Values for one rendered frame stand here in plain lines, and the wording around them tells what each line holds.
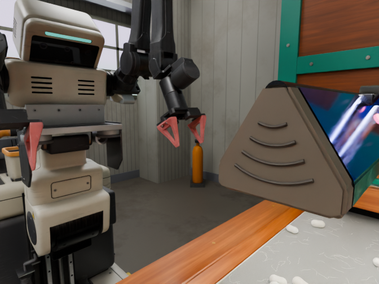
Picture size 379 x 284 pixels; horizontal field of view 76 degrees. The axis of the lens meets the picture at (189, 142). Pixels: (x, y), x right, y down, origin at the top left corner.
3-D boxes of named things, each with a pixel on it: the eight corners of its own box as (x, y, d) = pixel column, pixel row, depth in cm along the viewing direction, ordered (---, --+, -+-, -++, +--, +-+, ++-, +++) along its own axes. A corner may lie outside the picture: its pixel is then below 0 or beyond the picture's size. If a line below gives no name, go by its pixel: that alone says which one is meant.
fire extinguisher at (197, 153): (210, 185, 339) (211, 140, 329) (197, 190, 320) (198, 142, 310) (196, 181, 357) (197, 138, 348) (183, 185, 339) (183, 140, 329)
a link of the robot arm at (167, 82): (168, 83, 76) (154, 81, 72) (182, 71, 71) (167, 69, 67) (176, 103, 75) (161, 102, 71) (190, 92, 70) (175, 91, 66)
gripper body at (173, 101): (201, 112, 71) (192, 90, 73) (174, 114, 64) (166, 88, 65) (186, 121, 76) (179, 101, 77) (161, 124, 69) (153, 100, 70)
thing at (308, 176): (215, 187, 18) (217, 84, 16) (371, 128, 61) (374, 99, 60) (343, 225, 12) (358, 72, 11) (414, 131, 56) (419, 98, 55)
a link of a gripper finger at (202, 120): (215, 137, 71) (204, 109, 73) (198, 140, 66) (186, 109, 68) (199, 146, 76) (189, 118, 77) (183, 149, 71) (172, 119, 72)
